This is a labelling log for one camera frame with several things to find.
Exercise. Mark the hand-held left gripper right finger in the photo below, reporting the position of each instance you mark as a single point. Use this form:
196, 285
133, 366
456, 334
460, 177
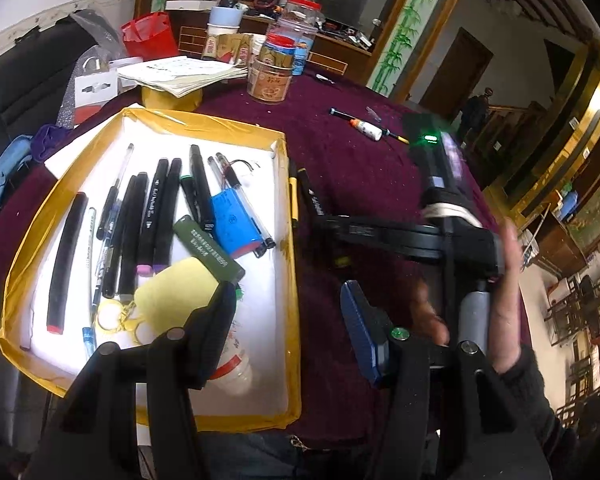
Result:
362, 330

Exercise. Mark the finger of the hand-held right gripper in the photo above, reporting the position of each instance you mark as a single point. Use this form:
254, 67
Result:
380, 235

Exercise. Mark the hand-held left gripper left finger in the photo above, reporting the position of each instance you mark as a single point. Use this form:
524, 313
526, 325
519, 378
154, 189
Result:
215, 330

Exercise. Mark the white pill bottle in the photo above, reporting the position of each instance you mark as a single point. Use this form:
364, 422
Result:
235, 370

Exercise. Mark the yellow taped cardboard box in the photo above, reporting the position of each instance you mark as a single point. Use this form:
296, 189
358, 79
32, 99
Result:
260, 310

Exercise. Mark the yellow cartoon tin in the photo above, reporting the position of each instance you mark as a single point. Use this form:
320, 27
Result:
175, 295

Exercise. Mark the black art marker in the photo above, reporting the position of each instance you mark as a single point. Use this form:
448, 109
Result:
152, 215
132, 230
167, 215
311, 195
200, 185
120, 230

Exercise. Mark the blue battery pack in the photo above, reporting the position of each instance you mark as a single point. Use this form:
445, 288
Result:
232, 225

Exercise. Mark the black gel pen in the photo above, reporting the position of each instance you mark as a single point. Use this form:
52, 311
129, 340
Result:
230, 170
114, 195

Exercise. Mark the black tube with red cap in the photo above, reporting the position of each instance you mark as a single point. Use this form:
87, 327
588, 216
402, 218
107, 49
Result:
67, 260

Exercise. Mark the person's right forearm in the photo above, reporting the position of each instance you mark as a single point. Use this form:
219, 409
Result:
555, 410

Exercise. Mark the person's right hand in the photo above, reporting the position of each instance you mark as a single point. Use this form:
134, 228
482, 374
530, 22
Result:
507, 310

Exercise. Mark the white glue tube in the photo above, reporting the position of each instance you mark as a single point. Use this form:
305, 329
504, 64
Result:
367, 130

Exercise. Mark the small clear plastic piece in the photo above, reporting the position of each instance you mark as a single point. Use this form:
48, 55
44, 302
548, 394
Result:
373, 111

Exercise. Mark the brown wooden door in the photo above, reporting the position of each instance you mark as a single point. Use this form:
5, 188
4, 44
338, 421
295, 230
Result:
462, 75

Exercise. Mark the gold framed panel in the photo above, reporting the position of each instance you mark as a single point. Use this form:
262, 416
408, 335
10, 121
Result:
555, 135

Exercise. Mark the black pen with blue end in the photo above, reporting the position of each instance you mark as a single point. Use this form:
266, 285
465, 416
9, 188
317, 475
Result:
340, 113

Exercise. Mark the person's legs in jeans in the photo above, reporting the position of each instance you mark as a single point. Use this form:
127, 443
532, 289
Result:
260, 460

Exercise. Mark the small white stick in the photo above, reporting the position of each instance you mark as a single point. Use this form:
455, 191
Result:
325, 79

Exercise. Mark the wooden chairs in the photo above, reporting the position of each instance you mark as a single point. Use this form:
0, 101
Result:
585, 330

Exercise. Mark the small jar with red lid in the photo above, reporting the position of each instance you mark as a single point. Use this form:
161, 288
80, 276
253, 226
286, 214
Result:
270, 75

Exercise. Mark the large clear jar red lid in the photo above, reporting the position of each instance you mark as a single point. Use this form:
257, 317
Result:
302, 25

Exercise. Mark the wooden glass cabinet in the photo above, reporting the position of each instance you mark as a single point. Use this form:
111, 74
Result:
340, 0

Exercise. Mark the white paper sheet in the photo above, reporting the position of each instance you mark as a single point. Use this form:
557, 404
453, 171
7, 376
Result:
72, 152

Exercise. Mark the yellow tape roll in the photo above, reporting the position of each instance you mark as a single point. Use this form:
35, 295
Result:
172, 101

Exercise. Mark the brown printed carton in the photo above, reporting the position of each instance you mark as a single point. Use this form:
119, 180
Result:
225, 50

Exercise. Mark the purple cloth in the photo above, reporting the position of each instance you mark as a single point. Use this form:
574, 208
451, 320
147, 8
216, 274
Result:
52, 140

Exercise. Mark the stack of papers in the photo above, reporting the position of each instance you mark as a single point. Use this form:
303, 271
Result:
180, 75

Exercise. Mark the blue cloth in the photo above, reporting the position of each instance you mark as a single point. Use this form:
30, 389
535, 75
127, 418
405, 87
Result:
10, 165

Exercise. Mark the stacked blue and white cups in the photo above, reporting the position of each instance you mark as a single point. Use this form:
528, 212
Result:
224, 22

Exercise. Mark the white card package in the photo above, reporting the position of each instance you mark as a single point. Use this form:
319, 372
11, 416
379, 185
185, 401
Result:
96, 89

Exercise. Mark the red plastic bag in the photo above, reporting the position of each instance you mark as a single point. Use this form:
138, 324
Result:
150, 37

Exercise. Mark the black leather chair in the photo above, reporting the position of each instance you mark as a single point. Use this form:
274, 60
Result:
15, 95

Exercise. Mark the clear plastic bag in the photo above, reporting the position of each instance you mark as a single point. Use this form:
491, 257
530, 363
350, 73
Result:
95, 30

